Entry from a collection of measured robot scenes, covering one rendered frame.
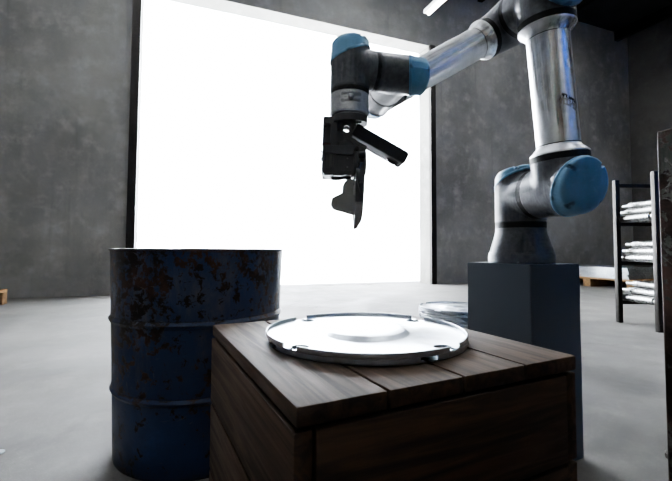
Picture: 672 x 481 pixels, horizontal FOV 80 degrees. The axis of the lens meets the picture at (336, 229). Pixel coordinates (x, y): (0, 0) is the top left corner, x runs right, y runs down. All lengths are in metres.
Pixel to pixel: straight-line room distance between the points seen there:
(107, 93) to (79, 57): 0.42
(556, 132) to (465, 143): 5.19
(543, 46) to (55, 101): 4.51
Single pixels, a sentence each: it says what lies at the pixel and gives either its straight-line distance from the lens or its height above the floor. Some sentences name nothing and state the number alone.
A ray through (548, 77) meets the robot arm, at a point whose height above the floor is 0.84.
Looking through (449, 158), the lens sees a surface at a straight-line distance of 5.91.
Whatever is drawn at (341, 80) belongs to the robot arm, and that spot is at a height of 0.79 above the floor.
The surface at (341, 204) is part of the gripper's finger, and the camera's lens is 0.74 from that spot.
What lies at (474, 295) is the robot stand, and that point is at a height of 0.37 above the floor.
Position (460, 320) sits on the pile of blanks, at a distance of 1.63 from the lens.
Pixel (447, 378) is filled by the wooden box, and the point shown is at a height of 0.35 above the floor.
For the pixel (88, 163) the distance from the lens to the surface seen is 4.74.
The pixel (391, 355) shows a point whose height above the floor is 0.36.
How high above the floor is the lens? 0.48
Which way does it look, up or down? 3 degrees up
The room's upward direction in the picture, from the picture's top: straight up
